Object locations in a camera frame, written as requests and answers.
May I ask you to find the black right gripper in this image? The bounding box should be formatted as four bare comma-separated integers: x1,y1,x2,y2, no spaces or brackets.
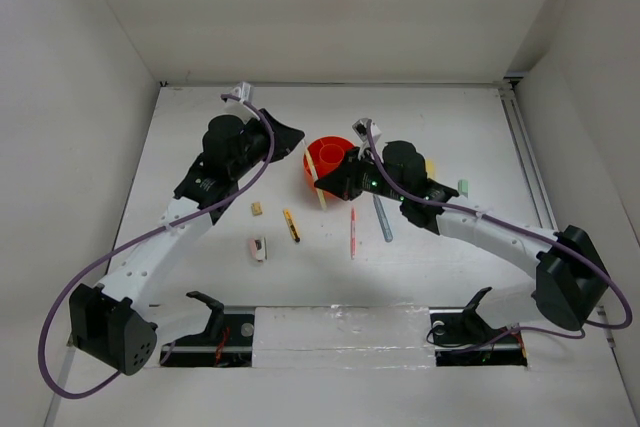
315,147,407,203

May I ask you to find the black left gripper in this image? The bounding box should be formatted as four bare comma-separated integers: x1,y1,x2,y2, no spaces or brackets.
230,109,304,181

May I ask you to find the thin yellow highlighter pen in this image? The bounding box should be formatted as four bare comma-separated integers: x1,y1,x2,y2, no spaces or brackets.
303,140,327,212

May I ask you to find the blue grey marker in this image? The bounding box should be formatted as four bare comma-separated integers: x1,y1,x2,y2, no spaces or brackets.
372,195,393,243

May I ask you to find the green pastel highlighter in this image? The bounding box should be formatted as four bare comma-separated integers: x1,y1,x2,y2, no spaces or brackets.
458,179,469,197

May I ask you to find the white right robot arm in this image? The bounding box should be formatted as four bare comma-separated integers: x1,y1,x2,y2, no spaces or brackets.
314,141,609,341

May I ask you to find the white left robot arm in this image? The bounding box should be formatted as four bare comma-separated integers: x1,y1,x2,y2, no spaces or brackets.
69,110,304,376

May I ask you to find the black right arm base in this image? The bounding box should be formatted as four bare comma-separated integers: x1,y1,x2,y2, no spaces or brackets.
425,287,528,367

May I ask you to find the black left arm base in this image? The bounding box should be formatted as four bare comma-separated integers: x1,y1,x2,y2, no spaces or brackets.
159,291,255,368

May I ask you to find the pink pen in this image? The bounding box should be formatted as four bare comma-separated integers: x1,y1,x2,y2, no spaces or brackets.
350,206,357,261

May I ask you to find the orange round divided container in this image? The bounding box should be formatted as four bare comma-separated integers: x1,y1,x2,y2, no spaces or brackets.
302,136,355,201

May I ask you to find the yellow black utility knife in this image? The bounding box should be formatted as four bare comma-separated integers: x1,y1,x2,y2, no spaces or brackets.
283,209,301,243

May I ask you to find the small tan eraser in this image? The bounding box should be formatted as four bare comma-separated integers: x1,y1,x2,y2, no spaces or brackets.
251,202,263,216

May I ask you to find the thick yellow highlighter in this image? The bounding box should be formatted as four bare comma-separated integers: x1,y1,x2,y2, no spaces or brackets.
425,159,436,179

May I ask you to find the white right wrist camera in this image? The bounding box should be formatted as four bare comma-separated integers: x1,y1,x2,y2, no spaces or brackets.
352,118,382,148

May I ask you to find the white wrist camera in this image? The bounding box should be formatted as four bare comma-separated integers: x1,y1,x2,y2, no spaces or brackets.
221,81,254,105
352,118,382,148

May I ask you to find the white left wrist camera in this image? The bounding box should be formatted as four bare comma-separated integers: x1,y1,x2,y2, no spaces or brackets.
221,81,254,105

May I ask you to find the aluminium side rail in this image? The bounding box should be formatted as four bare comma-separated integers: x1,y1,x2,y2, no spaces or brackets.
497,76,557,229

